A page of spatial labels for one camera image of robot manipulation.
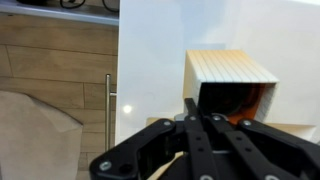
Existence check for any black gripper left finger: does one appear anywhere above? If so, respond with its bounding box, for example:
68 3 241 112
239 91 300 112
89 98 214 180

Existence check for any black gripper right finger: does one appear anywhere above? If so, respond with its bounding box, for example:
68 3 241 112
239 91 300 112
204 113 320 180

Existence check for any metal drawer handle bar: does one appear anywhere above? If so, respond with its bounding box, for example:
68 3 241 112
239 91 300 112
105 74 117 150

